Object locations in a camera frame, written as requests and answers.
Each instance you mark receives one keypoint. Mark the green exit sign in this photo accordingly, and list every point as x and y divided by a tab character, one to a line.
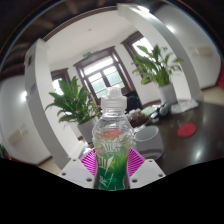
86	54

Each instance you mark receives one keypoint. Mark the grey round objects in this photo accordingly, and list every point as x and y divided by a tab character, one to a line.
163	110

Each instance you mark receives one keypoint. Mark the white mug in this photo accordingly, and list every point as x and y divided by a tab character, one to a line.
150	145

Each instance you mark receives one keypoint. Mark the red carpeted stairs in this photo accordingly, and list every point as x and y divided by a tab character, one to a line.
221	76

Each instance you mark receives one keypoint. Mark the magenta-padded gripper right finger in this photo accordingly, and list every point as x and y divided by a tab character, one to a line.
136	163

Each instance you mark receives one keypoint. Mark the dark wooden glazed door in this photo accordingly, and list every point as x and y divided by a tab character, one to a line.
103	75

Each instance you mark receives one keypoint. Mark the black chair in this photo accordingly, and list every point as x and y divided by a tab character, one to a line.
135	101

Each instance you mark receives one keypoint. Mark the potted plant in white pot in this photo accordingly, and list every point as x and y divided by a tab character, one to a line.
158	70
75	105

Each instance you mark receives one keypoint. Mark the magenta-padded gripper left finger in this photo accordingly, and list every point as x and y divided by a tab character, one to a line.
88	163

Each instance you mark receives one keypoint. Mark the green book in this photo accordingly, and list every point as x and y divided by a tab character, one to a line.
149	111

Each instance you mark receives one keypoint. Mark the dark wooden framed window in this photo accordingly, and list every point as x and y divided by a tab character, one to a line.
140	41
58	85

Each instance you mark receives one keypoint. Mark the column lamp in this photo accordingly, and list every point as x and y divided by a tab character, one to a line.
143	9

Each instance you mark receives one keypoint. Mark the clear bottle with green drink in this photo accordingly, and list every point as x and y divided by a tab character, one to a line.
111	150

